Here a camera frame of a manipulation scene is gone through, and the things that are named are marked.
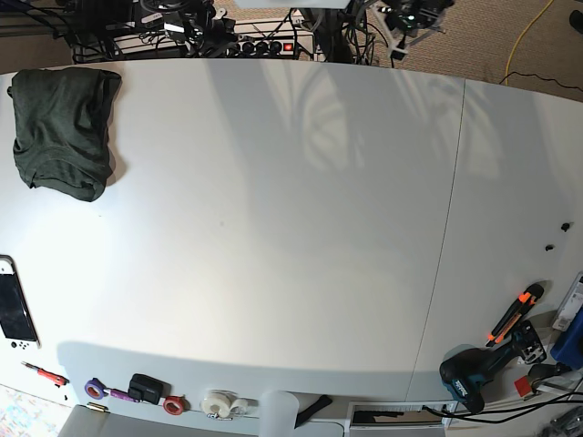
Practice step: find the white tape roll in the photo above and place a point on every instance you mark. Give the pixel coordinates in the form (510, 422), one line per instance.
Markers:
(217, 403)

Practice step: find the teal black power drill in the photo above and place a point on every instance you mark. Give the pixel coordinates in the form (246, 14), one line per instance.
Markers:
(466, 373)

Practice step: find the orange black utility knife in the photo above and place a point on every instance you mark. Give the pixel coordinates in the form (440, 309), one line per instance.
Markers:
(515, 313)

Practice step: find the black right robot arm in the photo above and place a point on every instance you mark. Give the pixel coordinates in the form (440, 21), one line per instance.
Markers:
(202, 28)

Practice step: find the black action camera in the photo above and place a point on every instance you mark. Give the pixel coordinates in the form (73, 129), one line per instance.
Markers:
(141, 387)

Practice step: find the white handheld game console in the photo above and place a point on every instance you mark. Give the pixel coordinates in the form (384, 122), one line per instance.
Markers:
(16, 321)

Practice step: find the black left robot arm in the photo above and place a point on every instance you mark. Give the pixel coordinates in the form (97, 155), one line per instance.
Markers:
(411, 15)

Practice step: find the purple marker pen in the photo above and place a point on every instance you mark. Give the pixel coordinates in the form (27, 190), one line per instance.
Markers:
(115, 393)

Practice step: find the blue box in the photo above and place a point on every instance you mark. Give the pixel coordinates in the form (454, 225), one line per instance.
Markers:
(568, 348)

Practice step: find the black power strip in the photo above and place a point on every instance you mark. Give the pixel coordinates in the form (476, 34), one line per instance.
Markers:
(263, 49)

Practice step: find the purple tape roll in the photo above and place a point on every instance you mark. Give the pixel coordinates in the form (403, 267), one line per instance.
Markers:
(95, 389)

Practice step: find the red screwdriver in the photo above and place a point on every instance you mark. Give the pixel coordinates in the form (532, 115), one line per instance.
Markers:
(58, 380)

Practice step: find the dark green t-shirt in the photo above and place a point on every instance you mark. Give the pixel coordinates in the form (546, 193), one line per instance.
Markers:
(61, 128)

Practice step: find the brass bullet-shaped piece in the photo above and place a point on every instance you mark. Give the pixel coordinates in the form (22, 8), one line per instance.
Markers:
(96, 407)

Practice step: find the translucent plastic cup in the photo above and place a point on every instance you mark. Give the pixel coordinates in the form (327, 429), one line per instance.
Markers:
(277, 414)

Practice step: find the red tape roll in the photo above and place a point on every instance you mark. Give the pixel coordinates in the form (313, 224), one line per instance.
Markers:
(175, 405)

